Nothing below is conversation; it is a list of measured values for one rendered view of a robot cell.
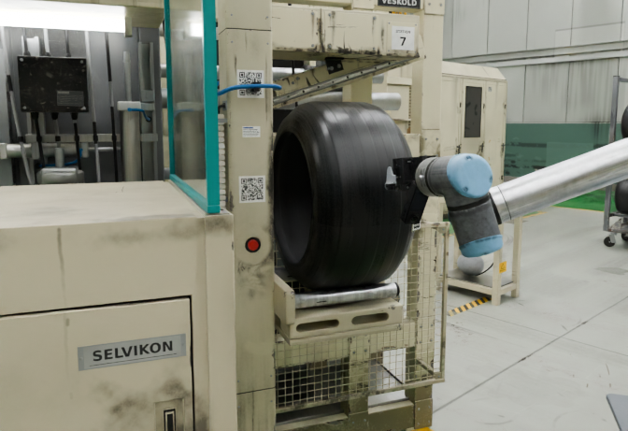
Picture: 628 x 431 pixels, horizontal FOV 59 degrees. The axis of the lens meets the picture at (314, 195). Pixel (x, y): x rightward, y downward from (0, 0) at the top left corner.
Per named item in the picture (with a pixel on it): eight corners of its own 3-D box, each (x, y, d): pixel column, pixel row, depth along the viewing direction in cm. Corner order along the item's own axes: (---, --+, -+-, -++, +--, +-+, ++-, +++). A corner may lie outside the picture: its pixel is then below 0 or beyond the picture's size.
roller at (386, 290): (290, 312, 155) (291, 298, 154) (285, 305, 159) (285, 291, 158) (399, 298, 167) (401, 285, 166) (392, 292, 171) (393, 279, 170)
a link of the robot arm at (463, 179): (465, 208, 110) (451, 160, 109) (432, 206, 122) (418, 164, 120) (502, 192, 113) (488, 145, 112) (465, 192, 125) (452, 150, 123)
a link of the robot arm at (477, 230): (500, 239, 124) (484, 187, 122) (510, 253, 113) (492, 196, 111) (459, 251, 126) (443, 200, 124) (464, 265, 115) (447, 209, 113)
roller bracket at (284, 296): (286, 326, 151) (285, 292, 150) (250, 286, 188) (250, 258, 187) (297, 324, 152) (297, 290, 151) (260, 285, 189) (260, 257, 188)
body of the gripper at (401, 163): (417, 158, 139) (444, 154, 128) (418, 192, 140) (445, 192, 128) (390, 159, 137) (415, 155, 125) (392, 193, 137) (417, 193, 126)
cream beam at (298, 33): (254, 50, 176) (253, 2, 174) (237, 58, 199) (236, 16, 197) (420, 57, 196) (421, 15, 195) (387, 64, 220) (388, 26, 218)
